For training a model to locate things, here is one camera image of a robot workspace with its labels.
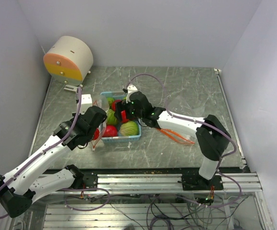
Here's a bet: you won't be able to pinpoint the large red apple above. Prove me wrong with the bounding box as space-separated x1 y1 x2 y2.
121 110 129 123

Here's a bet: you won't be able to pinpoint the clear zip bag orange zipper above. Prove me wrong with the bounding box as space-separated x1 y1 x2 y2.
91 94 110 151

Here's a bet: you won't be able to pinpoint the red orange bell pepper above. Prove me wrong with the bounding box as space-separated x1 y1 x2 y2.
93 128 100 140

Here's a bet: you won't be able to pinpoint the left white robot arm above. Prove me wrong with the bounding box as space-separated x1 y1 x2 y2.
0 106 107 218

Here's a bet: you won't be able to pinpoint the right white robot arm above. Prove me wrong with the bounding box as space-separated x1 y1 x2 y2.
115 91 231 190

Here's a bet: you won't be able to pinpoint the green cabbage front right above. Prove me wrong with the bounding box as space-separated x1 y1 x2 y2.
119 121 139 136

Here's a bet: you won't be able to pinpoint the green cabbage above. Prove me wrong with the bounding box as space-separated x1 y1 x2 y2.
119 121 139 136
106 109 119 126

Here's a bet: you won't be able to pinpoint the dark red apple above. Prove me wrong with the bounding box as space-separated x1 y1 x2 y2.
111 100 121 111

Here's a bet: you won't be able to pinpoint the green cabbage left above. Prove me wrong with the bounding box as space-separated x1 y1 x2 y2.
106 109 119 126

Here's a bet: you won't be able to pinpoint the small green fruit back left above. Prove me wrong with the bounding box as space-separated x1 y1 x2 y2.
107 97 115 107

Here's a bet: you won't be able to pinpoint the light blue plastic basket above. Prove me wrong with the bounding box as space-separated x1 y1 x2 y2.
100 91 142 145

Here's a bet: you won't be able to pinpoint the red pomegranate front left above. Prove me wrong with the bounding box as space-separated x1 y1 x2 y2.
103 125 118 138

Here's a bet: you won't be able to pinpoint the white round drawer box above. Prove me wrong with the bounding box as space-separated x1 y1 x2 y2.
43 35 94 86

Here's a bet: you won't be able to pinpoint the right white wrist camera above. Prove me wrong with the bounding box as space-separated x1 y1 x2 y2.
123 84 138 103

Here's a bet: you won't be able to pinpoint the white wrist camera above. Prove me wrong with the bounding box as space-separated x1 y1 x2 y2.
123 84 138 103
76 93 92 114

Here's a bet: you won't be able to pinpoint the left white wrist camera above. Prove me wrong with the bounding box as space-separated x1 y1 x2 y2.
76 93 92 114

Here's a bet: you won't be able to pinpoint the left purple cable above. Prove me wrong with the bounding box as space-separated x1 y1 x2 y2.
0 86 84 220

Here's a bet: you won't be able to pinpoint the aluminium rail frame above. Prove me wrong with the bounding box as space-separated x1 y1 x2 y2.
9 167 268 230

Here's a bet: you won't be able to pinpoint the loose cables below table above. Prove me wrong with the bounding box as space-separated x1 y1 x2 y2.
64 184 246 230

